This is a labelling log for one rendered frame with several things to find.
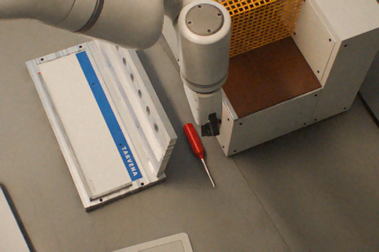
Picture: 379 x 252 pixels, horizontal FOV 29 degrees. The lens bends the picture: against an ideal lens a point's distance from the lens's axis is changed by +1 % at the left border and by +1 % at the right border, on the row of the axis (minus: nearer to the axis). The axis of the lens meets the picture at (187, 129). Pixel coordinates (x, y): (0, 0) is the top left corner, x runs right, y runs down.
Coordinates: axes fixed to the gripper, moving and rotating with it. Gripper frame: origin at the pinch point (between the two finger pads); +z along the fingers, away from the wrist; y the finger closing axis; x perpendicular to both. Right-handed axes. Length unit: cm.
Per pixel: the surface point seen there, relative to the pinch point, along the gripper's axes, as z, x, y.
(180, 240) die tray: 37.3, -8.9, 10.8
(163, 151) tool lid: 23.4, -7.6, -5.7
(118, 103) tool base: 36.0, -14.0, -28.0
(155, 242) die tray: 37.0, -14.7, 9.7
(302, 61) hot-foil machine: 20.9, 29.7, -17.6
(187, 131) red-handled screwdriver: 36.3, 0.6, -15.4
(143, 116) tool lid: 28.3, -9.4, -18.4
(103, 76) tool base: 36, -15, -37
